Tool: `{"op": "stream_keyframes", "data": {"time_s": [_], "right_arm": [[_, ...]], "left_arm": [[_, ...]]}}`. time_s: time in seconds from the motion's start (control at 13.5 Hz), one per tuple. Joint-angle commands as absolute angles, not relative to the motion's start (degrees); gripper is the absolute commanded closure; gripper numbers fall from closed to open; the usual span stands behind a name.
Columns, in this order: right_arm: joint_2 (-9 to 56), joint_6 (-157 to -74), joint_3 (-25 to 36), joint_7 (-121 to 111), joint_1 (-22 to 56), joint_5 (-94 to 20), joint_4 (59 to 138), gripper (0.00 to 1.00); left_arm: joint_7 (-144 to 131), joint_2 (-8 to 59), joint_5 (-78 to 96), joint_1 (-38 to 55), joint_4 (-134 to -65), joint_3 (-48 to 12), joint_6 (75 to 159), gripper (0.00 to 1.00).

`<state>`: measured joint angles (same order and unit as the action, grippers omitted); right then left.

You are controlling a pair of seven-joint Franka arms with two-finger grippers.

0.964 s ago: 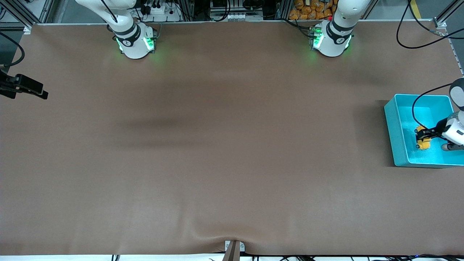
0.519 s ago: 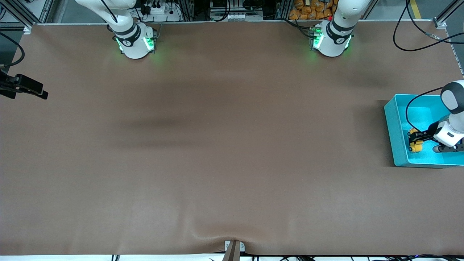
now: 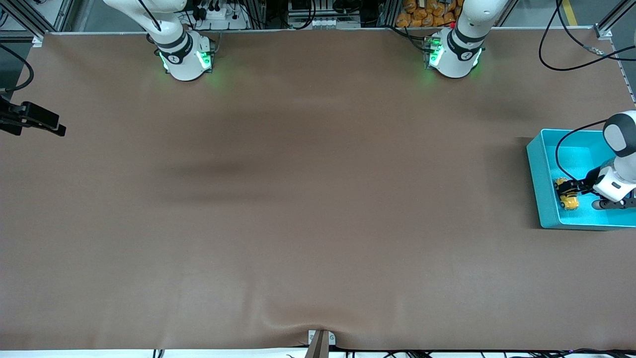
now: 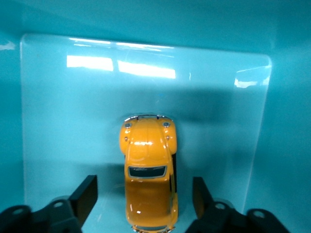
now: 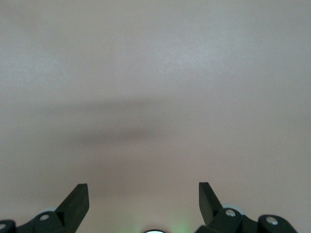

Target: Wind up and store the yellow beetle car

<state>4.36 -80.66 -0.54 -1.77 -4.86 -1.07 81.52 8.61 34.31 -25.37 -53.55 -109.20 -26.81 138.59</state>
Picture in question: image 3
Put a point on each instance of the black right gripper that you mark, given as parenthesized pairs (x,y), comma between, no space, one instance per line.
(10,118)

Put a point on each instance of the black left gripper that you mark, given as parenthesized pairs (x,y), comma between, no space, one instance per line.
(591,176)

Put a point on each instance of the yellow beetle toy car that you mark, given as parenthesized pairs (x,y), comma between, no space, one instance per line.
(571,203)

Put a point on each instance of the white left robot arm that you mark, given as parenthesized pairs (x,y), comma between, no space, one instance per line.
(459,54)

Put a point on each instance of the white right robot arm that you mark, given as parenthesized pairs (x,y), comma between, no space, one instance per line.
(184,59)

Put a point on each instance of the turquoise plastic bin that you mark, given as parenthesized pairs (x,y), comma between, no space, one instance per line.
(546,199)

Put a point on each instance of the white power strip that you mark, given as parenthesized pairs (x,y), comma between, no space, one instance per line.
(226,22)

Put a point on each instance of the brown table mat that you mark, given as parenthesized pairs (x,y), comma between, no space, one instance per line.
(318,223)

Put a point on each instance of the white connector strip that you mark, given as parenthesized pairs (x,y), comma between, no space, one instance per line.
(333,23)

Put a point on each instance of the metal mat clamp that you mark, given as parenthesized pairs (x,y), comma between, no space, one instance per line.
(320,345)

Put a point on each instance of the white corner bracket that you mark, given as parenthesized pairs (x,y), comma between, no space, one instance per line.
(38,41)
(604,33)

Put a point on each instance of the aluminium frame profile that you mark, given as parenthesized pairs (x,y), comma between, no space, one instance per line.
(30,17)
(616,15)

